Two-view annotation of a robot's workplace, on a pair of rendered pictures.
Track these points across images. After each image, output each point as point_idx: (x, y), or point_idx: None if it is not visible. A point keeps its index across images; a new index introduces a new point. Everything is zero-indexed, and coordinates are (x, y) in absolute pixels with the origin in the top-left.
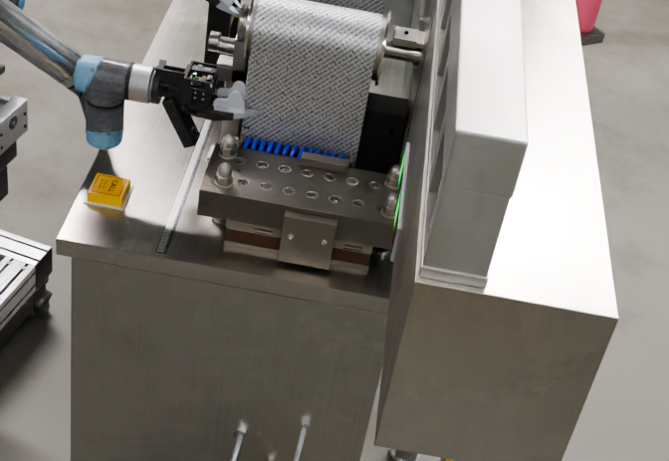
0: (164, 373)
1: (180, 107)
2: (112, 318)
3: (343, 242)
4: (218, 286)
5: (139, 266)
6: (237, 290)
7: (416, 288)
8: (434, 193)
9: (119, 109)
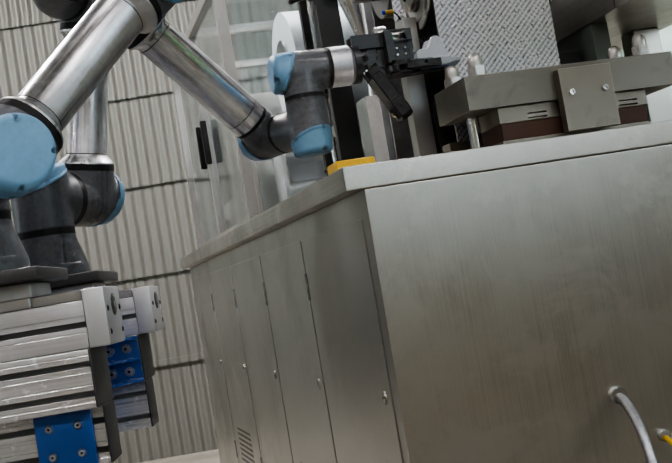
0: (506, 334)
1: (385, 74)
2: (428, 266)
3: (617, 97)
4: (528, 167)
5: (440, 171)
6: (549, 165)
7: None
8: None
9: (325, 98)
